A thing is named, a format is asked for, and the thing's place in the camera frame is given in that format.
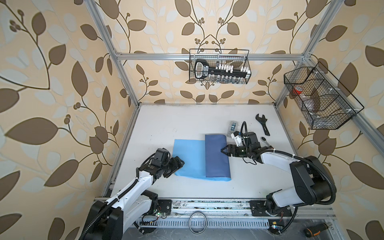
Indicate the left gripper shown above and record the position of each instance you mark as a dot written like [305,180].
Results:
[176,166]

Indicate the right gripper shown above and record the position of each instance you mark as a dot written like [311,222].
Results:
[230,147]

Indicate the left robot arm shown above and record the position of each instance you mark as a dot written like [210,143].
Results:
[110,219]

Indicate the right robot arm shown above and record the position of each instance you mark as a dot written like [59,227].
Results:
[312,184]

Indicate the black adjustable wrench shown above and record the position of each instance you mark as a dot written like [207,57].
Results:
[263,120]

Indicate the red capped plastic item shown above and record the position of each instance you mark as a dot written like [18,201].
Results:
[297,90]

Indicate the orange black screwdriver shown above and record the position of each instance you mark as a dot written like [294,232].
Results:
[316,230]

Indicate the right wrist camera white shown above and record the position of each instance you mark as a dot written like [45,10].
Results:
[237,137]

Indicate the red handled ratchet wrench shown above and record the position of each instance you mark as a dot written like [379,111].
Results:
[265,141]

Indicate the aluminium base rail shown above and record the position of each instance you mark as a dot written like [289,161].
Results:
[181,213]

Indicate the black socket set rail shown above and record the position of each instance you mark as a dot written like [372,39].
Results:
[202,70]

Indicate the back wire basket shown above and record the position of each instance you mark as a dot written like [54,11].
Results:
[214,57]

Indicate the wire basket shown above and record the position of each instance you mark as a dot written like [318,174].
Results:
[214,57]
[326,103]

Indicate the right wire basket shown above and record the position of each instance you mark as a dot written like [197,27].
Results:
[326,103]

